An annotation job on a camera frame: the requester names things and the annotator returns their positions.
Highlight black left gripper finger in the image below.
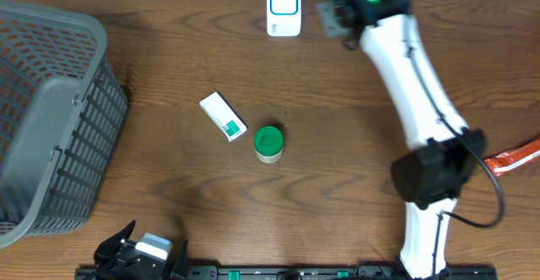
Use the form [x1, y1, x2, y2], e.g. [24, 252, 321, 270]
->
[94, 220, 136, 259]
[175, 240, 188, 278]

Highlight green lidded jar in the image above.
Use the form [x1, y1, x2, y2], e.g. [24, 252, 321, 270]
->
[254, 126, 284, 164]

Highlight white green medicine box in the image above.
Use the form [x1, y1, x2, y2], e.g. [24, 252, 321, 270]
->
[199, 92, 248, 142]

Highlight red Top candy bar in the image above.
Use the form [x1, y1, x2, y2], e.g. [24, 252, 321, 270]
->
[484, 138, 539, 176]

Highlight white barcode scanner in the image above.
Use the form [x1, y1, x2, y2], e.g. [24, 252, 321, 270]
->
[266, 0, 302, 37]

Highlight grey plastic basket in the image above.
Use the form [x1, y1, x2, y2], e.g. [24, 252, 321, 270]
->
[1, 0, 128, 247]

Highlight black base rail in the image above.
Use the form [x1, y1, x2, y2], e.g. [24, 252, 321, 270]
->
[75, 263, 499, 280]

